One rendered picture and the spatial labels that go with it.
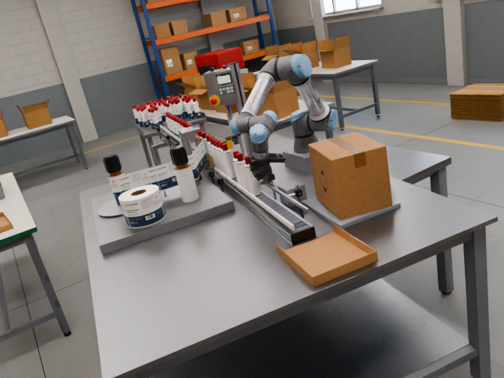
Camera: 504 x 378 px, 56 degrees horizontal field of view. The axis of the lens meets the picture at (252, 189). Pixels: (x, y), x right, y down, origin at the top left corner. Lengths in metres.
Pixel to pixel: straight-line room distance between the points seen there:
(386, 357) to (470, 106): 4.46
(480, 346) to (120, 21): 9.16
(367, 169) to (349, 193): 0.12
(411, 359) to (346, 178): 0.83
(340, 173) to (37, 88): 8.47
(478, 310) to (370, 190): 0.66
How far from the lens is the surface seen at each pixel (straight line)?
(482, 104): 6.22
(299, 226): 1.96
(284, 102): 4.38
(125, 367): 1.56
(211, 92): 2.64
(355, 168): 1.98
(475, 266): 2.09
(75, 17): 10.14
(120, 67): 10.27
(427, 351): 2.31
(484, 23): 7.98
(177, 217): 2.34
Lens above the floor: 1.73
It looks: 20 degrees down
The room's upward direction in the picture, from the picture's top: 12 degrees counter-clockwise
